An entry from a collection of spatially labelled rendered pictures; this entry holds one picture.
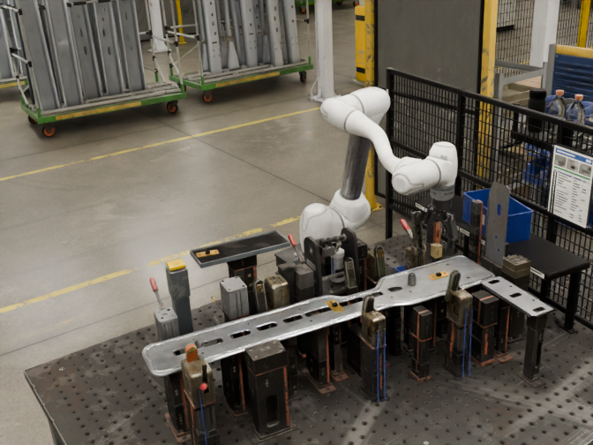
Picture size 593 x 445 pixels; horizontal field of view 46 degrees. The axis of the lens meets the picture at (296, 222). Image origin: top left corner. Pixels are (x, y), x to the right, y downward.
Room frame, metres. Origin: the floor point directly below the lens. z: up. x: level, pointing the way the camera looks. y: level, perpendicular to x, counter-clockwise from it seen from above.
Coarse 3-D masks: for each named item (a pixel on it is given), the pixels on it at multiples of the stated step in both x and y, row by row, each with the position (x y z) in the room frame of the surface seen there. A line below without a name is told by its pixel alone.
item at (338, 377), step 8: (336, 328) 2.22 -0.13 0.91; (328, 336) 2.26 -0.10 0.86; (336, 336) 2.23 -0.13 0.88; (328, 344) 2.26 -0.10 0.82; (336, 344) 2.23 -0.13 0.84; (328, 352) 2.26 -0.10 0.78; (336, 352) 2.22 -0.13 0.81; (336, 360) 2.22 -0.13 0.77; (336, 368) 2.22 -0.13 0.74; (336, 376) 2.21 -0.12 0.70; (344, 376) 2.21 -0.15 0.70
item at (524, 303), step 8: (488, 280) 2.38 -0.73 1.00; (504, 280) 2.37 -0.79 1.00; (488, 288) 2.32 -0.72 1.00; (496, 288) 2.31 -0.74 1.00; (504, 288) 2.31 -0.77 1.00; (512, 288) 2.31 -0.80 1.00; (520, 288) 2.30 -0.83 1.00; (504, 296) 2.25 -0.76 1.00; (520, 296) 2.25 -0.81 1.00; (528, 296) 2.24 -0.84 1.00; (512, 304) 2.20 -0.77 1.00; (520, 304) 2.19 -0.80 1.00; (528, 304) 2.19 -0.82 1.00; (536, 304) 2.18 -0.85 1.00; (544, 304) 2.18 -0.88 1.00; (528, 312) 2.13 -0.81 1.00; (544, 312) 2.13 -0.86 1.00
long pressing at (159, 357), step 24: (432, 264) 2.53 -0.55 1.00; (456, 264) 2.52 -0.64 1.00; (384, 288) 2.36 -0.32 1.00; (408, 288) 2.35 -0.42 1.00; (432, 288) 2.34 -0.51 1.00; (264, 312) 2.22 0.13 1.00; (288, 312) 2.22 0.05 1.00; (360, 312) 2.19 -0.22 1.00; (192, 336) 2.08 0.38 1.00; (216, 336) 2.07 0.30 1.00; (264, 336) 2.06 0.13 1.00; (288, 336) 2.06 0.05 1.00; (168, 360) 1.94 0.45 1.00
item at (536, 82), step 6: (534, 78) 5.57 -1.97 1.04; (540, 78) 5.56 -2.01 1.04; (522, 84) 5.38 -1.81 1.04; (528, 84) 5.37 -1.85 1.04; (534, 84) 5.36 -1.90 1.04; (540, 84) 5.35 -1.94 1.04; (516, 150) 5.57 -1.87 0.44; (522, 150) 5.56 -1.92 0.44; (528, 162) 5.25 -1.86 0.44; (522, 186) 5.26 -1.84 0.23; (528, 186) 5.22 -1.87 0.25; (522, 192) 5.26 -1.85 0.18; (546, 216) 5.09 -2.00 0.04
